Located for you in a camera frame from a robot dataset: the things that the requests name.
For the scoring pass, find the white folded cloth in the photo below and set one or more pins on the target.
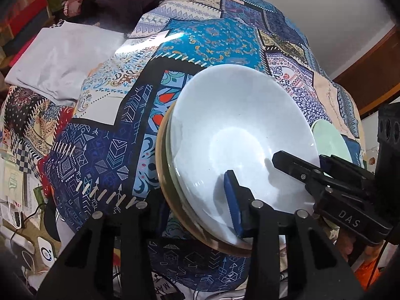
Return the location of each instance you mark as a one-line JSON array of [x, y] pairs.
[[62, 56]]

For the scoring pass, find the brown wooden door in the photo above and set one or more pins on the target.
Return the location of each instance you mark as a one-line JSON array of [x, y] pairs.
[[375, 78]]

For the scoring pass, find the person's orange clothing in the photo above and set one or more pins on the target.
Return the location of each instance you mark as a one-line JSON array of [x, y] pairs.
[[368, 272]]

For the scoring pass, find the patchwork patterned tablecloth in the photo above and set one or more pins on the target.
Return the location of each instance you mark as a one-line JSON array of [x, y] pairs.
[[203, 37]]

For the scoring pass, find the dark patterned bedsheet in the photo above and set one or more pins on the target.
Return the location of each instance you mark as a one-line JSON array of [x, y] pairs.
[[28, 115]]

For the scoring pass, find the white charger device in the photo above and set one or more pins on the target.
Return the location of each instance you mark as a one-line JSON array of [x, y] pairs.
[[47, 250]]

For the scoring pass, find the person's right hand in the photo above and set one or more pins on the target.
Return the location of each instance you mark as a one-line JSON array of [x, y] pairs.
[[345, 243]]

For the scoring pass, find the red box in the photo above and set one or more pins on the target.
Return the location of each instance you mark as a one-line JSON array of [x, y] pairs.
[[28, 9]]

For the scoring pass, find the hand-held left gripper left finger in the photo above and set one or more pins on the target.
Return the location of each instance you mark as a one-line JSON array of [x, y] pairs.
[[156, 215]]

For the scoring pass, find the green plate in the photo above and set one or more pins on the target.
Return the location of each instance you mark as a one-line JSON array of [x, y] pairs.
[[331, 140]]

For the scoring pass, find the white bowl with black spots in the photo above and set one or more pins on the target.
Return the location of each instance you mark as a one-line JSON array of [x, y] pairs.
[[234, 115]]

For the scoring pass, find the pink bowl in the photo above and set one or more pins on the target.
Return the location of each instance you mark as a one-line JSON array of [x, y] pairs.
[[160, 165]]

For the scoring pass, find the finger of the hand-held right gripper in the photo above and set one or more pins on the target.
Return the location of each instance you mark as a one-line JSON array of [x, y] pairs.
[[340, 167], [290, 164]]

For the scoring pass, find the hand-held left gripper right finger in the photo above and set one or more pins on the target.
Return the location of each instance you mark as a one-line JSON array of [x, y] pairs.
[[232, 200]]

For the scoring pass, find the pile of loose papers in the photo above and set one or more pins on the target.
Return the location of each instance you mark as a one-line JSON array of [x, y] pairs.
[[18, 187]]

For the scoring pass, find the black clothes pile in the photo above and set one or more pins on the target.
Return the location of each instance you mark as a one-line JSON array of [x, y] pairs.
[[125, 0]]

